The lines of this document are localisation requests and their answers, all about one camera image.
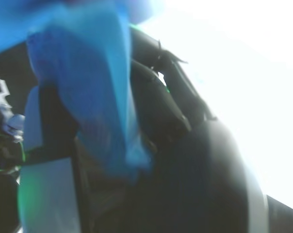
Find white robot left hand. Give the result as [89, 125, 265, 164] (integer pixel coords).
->
[16, 26, 268, 233]

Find pale blue bowl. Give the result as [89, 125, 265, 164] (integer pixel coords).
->
[26, 0, 166, 182]

